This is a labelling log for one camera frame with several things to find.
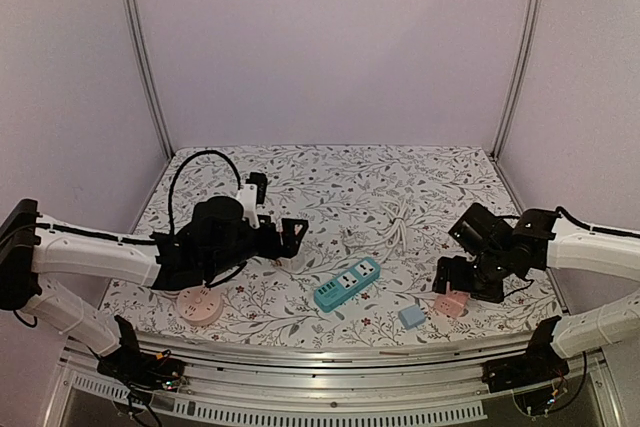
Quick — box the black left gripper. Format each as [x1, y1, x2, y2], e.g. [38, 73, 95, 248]
[205, 216, 308, 280]

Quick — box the pink cube socket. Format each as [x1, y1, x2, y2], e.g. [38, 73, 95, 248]
[433, 291, 470, 319]

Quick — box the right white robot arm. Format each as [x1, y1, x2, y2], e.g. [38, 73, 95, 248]
[432, 203, 639, 383]

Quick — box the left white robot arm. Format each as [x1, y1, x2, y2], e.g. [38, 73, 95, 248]
[1, 196, 309, 381]

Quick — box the small blue plug adapter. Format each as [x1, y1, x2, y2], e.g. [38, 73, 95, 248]
[398, 304, 426, 331]

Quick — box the white cube socket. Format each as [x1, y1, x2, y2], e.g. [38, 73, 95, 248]
[278, 253, 305, 271]

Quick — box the teal power strip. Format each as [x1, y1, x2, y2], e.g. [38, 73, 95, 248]
[313, 257, 381, 313]

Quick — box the floral table mat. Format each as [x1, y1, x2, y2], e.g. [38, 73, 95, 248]
[101, 146, 561, 349]

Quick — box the round pink socket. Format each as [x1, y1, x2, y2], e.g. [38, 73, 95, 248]
[176, 286, 224, 327]

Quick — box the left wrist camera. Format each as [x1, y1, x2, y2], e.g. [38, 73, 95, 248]
[236, 172, 268, 229]

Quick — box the white coiled power cable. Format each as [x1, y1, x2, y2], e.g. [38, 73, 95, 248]
[341, 199, 409, 253]

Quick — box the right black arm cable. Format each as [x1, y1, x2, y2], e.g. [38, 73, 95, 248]
[554, 205, 640, 239]

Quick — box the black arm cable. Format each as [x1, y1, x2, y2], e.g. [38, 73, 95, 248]
[554, 205, 640, 239]
[167, 148, 242, 238]

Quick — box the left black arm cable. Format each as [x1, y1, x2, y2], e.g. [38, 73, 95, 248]
[167, 148, 242, 238]

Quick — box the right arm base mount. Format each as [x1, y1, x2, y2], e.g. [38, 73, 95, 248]
[481, 316, 569, 417]

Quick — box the aluminium front rail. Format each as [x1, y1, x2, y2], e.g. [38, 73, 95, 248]
[44, 331, 621, 427]

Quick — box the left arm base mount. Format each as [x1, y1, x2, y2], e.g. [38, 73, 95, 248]
[93, 315, 186, 426]

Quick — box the left aluminium frame post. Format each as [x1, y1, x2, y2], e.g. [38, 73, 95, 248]
[122, 0, 175, 160]

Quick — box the aluminium frame post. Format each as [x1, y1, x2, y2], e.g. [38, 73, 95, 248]
[490, 0, 542, 163]
[122, 0, 175, 160]

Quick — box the right aluminium frame post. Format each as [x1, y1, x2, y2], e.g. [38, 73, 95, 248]
[490, 0, 542, 163]

